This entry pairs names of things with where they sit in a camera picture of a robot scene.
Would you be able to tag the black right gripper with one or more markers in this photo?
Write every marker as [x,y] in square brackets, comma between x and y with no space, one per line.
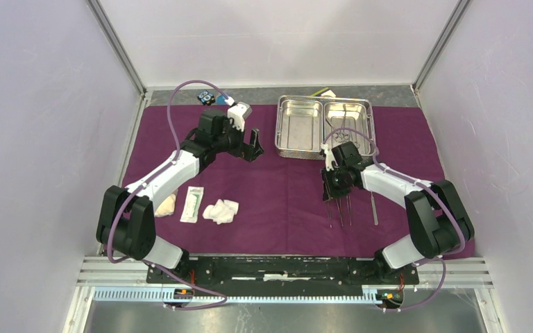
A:
[329,192]

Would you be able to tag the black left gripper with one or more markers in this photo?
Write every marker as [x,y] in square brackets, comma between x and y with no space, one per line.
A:
[244,150]

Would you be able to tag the thin curved steel tweezers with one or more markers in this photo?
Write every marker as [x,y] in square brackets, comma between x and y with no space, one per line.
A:
[349,209]

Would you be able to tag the steel needle holder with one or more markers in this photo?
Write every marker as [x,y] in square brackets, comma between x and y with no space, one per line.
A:
[340,213]

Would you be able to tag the steel forceps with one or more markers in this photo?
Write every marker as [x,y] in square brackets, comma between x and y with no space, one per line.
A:
[374,210]

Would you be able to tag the steel surgical scissors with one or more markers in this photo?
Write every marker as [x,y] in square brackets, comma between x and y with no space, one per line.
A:
[338,136]

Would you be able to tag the metal mesh instrument tray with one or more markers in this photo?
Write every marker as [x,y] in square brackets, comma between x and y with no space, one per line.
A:
[312,156]

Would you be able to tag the purple cloth wrap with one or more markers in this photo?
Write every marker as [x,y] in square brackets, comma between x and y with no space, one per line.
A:
[280,199]

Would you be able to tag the white gauze wad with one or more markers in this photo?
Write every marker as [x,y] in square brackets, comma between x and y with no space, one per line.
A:
[223,211]

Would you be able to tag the suture packet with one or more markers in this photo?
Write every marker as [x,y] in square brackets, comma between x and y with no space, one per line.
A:
[192,204]

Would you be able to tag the steel hemostat clamp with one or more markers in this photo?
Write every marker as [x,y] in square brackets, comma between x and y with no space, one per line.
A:
[348,121]

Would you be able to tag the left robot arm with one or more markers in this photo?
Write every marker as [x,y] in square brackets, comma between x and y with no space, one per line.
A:
[127,222]

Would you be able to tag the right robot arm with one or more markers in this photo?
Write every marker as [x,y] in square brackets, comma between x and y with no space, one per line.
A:
[437,219]

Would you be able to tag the blue toy block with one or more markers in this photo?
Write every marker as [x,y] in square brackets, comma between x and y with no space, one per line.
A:
[221,100]

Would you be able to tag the steel left inner pan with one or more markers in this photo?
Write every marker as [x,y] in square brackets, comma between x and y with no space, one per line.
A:
[299,128]

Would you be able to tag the steel pan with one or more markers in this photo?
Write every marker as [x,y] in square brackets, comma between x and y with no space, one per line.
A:
[299,128]
[362,113]

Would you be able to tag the black blue toy car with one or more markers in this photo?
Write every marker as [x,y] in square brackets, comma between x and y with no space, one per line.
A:
[206,98]

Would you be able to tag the steel right inner pan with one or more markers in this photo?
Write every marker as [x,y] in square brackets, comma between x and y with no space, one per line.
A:
[362,113]

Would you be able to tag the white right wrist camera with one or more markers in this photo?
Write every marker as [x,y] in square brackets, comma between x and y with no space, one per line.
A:
[330,162]

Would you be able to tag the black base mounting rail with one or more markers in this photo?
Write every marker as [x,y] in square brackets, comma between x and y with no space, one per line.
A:
[303,272]

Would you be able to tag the aluminium corner frame rail left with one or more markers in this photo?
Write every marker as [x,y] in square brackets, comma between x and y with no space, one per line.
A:
[113,39]

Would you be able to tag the aluminium corner frame rail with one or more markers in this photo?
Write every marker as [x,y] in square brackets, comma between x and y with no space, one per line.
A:
[113,39]
[445,35]

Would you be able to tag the aluminium front frame rail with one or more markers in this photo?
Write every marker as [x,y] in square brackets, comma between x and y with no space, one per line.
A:
[101,280]

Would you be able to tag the aluminium corner frame rail right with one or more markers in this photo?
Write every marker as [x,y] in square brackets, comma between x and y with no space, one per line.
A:
[445,35]

